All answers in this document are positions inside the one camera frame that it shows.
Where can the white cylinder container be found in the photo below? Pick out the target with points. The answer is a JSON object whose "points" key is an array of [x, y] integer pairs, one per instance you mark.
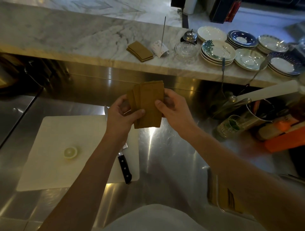
{"points": [[190, 6]]}

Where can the metal fork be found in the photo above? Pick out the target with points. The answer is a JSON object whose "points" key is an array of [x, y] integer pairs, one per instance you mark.
{"points": [[223, 71]]}

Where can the person's left hand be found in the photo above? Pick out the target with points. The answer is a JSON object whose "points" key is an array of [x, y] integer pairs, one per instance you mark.
{"points": [[116, 123]]}

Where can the person's right thumb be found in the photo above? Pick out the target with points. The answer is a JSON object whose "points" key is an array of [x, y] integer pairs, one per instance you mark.
{"points": [[160, 107]]}

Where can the metal receipt spike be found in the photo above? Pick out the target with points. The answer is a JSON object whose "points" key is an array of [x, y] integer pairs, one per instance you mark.
{"points": [[163, 33]]}

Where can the small brown napkin stack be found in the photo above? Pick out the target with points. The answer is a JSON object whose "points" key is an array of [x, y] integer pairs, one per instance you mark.
{"points": [[140, 51]]}

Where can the person's white apron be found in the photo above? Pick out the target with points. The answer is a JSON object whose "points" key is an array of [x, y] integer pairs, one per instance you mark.
{"points": [[166, 220]]}

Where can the person's left thumb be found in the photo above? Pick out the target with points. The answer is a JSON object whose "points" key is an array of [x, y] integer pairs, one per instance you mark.
{"points": [[135, 115]]}

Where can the person's right hand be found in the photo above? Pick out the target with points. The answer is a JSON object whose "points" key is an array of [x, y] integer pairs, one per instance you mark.
{"points": [[177, 114]]}

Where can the dark box with red item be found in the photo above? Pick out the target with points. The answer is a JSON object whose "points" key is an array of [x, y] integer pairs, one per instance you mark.
{"points": [[225, 10]]}

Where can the white cutting board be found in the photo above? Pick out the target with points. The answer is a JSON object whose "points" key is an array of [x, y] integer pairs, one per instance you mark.
{"points": [[62, 133]]}

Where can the brown paper napkins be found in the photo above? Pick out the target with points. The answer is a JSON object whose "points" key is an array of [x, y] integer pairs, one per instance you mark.
{"points": [[149, 97]]}

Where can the white paper receipt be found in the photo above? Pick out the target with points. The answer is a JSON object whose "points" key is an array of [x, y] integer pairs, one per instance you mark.
{"points": [[158, 47]]}

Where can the metal bucket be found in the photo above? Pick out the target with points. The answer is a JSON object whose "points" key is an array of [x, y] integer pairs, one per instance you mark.
{"points": [[259, 114]]}

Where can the stack of leaf-print plates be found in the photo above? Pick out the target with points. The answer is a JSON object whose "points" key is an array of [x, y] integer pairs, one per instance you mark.
{"points": [[218, 51]]}

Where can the stack of blue lattice plates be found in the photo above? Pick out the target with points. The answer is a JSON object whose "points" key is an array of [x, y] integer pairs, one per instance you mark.
{"points": [[283, 65]]}

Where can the plain white plate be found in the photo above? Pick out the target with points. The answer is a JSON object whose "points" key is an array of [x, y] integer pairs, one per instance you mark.
{"points": [[211, 33]]}

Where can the stack of dark blue-rimmed plates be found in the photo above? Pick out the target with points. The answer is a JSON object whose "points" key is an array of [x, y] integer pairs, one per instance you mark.
{"points": [[241, 39]]}

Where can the silver service bell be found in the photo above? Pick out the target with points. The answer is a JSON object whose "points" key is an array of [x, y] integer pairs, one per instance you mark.
{"points": [[189, 36]]}

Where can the stack of white patterned plates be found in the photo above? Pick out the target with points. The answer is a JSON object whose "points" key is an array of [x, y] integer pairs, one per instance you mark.
{"points": [[272, 43]]}

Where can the person's right forearm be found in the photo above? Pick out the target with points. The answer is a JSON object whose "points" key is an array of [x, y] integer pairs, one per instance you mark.
{"points": [[238, 176]]}

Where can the person's left forearm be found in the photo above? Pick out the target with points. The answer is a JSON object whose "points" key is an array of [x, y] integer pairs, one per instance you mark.
{"points": [[88, 185]]}

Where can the orange box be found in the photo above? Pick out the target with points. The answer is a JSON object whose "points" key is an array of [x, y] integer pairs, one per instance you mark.
{"points": [[284, 140]]}

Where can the lemon half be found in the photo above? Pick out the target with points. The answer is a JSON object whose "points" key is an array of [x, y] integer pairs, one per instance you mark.
{"points": [[70, 152]]}

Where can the pale green plate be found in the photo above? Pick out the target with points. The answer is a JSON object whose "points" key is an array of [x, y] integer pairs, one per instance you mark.
{"points": [[249, 60]]}

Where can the clear glass ashtray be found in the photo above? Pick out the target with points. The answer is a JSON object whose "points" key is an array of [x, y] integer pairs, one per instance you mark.
{"points": [[186, 50]]}

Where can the glass jar with herbs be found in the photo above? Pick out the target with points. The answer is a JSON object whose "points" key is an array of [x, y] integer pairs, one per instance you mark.
{"points": [[230, 126]]}

